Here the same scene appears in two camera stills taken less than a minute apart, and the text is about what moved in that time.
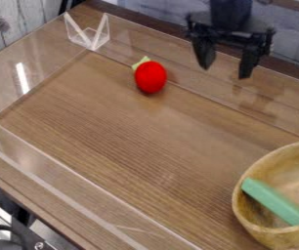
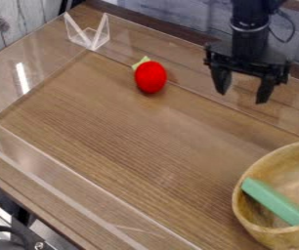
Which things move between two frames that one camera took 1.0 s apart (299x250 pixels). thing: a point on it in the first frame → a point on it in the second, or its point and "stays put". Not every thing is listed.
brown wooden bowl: (287, 170) stays put
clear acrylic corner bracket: (88, 37) stays put
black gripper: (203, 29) → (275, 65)
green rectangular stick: (275, 202) stays put
